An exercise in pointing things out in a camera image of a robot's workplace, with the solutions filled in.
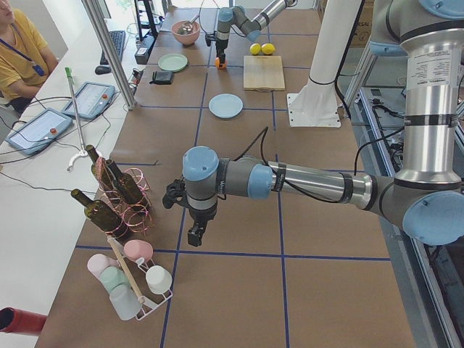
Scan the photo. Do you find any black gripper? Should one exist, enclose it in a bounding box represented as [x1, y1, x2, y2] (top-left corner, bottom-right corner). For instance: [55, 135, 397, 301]
[205, 31, 228, 64]
[162, 179, 218, 247]

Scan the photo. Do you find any orange fruit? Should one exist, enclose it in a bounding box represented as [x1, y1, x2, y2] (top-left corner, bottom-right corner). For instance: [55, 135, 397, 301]
[215, 57, 227, 70]

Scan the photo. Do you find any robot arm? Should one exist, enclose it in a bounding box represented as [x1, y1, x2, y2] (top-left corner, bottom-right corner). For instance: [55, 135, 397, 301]
[205, 0, 297, 69]
[162, 1, 463, 247]

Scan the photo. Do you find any light blue plate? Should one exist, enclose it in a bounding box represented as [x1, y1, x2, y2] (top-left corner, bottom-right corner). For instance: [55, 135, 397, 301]
[208, 94, 244, 119]

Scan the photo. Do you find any light green plate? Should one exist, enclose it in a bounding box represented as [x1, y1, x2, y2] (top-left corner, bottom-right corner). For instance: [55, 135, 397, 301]
[158, 54, 189, 73]

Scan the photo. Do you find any upper yellow lemon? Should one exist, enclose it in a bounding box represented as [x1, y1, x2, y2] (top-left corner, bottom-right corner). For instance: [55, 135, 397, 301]
[249, 43, 261, 56]

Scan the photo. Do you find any yellow lemon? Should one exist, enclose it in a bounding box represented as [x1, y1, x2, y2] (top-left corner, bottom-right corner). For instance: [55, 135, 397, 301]
[261, 43, 276, 55]
[249, 43, 261, 56]

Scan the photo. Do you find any pink bowl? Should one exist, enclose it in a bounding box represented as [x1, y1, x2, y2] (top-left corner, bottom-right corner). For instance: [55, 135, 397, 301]
[171, 20, 200, 46]

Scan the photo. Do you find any metal scoop spoon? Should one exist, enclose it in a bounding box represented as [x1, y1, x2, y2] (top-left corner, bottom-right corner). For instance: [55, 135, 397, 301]
[177, 14, 199, 35]

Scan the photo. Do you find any bamboo cutting board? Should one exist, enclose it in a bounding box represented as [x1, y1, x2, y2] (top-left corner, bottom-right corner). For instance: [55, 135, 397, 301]
[243, 56, 286, 91]

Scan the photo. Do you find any lower yellow lemon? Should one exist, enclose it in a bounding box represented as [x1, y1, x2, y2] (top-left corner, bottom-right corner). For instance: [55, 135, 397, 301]
[261, 43, 276, 55]

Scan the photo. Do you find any white cup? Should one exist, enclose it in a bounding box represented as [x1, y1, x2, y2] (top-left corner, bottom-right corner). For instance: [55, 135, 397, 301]
[146, 265, 173, 294]

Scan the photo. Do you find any pink cup on top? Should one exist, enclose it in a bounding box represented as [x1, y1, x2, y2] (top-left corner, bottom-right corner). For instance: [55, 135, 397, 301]
[123, 239, 154, 261]

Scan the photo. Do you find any mint green cup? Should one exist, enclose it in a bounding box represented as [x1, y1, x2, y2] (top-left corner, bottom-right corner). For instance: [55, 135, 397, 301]
[99, 266, 130, 293]

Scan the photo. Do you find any light blue cup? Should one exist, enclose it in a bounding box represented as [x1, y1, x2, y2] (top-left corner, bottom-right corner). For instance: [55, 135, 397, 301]
[109, 284, 142, 320]

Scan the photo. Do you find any dark green wine bottle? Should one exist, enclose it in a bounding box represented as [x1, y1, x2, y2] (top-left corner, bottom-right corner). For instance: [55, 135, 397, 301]
[70, 188, 133, 242]

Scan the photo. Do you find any pale pink cup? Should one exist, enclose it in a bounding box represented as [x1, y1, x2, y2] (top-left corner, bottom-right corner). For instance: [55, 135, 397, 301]
[87, 254, 120, 280]

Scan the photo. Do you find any black keyboard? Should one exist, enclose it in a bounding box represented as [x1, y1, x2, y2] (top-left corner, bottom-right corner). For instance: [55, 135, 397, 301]
[99, 30, 127, 67]

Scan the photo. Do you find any black computer mouse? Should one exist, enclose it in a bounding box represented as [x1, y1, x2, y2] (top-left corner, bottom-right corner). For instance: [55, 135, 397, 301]
[94, 65, 112, 75]

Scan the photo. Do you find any metal stand with green tip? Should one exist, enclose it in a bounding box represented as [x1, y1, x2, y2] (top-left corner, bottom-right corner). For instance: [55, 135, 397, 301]
[65, 67, 88, 172]

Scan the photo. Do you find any far blue teach pendant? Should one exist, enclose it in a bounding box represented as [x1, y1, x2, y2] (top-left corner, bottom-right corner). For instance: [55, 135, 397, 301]
[72, 82, 115, 120]

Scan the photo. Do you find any blue teach pendant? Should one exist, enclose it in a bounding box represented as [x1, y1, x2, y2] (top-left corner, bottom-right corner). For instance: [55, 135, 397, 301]
[6, 108, 73, 155]
[72, 82, 115, 120]

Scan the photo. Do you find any near blue teach pendant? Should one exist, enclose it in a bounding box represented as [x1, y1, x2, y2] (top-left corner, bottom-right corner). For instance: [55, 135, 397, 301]
[6, 108, 73, 155]

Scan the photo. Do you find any person in yellow shirt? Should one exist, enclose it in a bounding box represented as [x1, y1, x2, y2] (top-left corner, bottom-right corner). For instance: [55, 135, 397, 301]
[1, 1, 58, 114]

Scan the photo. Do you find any red cylinder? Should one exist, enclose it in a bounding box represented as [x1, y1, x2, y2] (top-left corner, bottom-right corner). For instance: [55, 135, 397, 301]
[1, 307, 47, 336]

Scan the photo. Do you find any white wire cup rack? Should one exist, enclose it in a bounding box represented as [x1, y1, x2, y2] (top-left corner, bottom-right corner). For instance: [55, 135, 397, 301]
[107, 238, 173, 321]

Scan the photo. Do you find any copper wire bottle rack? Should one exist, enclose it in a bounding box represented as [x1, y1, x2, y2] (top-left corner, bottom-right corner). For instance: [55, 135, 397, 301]
[92, 157, 153, 236]

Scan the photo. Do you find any wooden rack handle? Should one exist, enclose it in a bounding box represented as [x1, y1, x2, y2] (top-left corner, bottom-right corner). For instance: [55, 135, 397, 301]
[107, 238, 145, 304]

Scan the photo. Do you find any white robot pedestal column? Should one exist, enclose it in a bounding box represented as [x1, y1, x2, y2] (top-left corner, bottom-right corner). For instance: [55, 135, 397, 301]
[307, 0, 363, 86]

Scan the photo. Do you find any aluminium frame post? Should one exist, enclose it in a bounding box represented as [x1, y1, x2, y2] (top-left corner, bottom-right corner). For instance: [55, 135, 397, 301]
[81, 0, 136, 110]

